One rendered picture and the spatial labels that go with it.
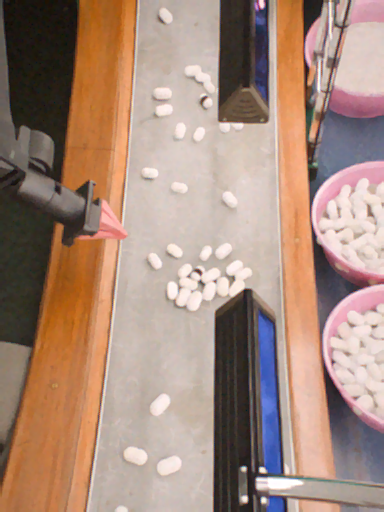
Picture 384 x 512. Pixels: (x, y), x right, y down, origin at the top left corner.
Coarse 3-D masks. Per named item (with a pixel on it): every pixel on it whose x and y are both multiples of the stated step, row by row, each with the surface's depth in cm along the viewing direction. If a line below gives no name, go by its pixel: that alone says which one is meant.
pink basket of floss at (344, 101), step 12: (360, 0) 185; (372, 0) 186; (372, 12) 187; (312, 36) 181; (312, 48) 182; (336, 96) 175; (348, 96) 173; (360, 96) 171; (372, 96) 171; (336, 108) 179; (348, 108) 177; (360, 108) 176; (372, 108) 176
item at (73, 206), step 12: (60, 192) 129; (72, 192) 131; (84, 192) 134; (48, 204) 128; (60, 204) 129; (72, 204) 130; (84, 204) 131; (48, 216) 130; (60, 216) 130; (72, 216) 130; (84, 216) 130; (72, 228) 132; (84, 228) 129; (72, 240) 132
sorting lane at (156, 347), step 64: (192, 0) 190; (192, 64) 179; (192, 128) 169; (256, 128) 169; (128, 192) 158; (192, 192) 159; (256, 192) 159; (128, 256) 150; (192, 256) 150; (256, 256) 150; (128, 320) 142; (192, 320) 142; (128, 384) 135; (192, 384) 135; (192, 448) 129
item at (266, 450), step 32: (224, 320) 103; (256, 320) 100; (224, 352) 100; (256, 352) 97; (224, 384) 98; (256, 384) 94; (224, 416) 96; (256, 416) 92; (224, 448) 94; (256, 448) 90; (224, 480) 92
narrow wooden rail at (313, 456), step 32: (288, 0) 186; (288, 32) 181; (288, 64) 176; (288, 96) 171; (288, 128) 166; (288, 160) 161; (288, 192) 156; (288, 224) 151; (288, 256) 147; (288, 288) 143; (288, 320) 139; (288, 352) 136; (320, 352) 136; (288, 384) 135; (320, 384) 133; (320, 416) 130; (320, 448) 127
